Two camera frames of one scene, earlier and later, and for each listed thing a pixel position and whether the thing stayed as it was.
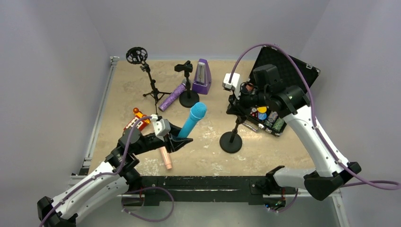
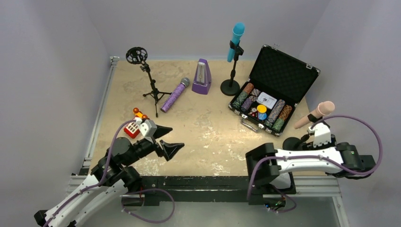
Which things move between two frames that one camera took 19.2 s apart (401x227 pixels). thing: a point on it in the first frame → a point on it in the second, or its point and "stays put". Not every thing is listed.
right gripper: x=237 y=104 → x=290 y=143
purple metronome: x=202 y=83 stays put
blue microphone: x=198 y=111 → x=238 y=30
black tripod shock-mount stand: x=138 y=55 stays put
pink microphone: x=165 y=157 → x=324 y=108
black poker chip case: x=291 y=74 stays put
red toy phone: x=141 y=123 stays put
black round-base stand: x=188 y=99 → x=294 y=144
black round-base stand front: x=231 y=142 → x=231 y=87
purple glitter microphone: x=173 y=97 stays put
